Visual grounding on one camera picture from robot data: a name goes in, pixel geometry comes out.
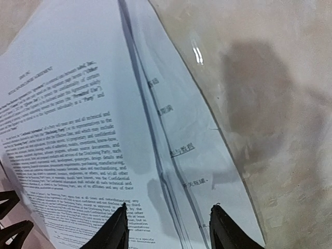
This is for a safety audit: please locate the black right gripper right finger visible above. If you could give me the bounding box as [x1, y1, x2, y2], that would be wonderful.
[209, 204, 264, 249]

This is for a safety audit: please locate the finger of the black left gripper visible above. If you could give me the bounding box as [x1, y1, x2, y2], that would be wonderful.
[1, 190, 20, 215]
[1, 220, 34, 245]

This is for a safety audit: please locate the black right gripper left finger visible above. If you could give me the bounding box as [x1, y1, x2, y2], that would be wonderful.
[81, 202, 129, 249]

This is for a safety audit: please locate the stack of printed papers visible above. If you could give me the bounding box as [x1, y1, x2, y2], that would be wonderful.
[119, 1, 265, 248]

